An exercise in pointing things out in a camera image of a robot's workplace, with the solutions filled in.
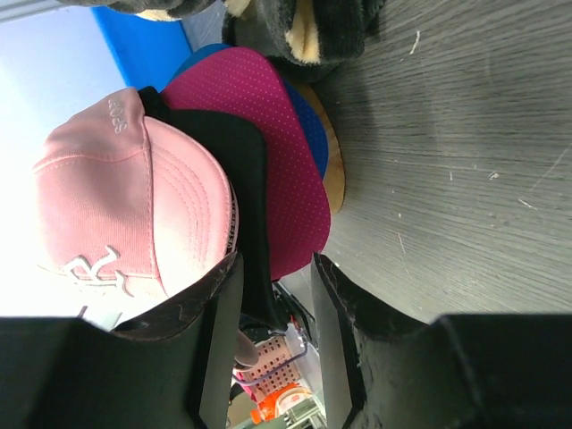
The magenta cap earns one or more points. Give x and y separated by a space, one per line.
241 82

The pink cap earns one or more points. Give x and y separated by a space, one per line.
128 206

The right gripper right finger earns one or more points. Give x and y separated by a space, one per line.
384 369

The black cap white logo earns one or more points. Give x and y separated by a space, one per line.
239 147

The blue plastic bin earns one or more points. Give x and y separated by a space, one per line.
147 53

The blue cap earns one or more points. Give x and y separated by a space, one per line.
310 123

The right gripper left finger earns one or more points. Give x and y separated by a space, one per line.
167 368

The wooden hat stand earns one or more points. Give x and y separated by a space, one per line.
334 180

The black patterned plush blanket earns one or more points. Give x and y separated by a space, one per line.
304 39

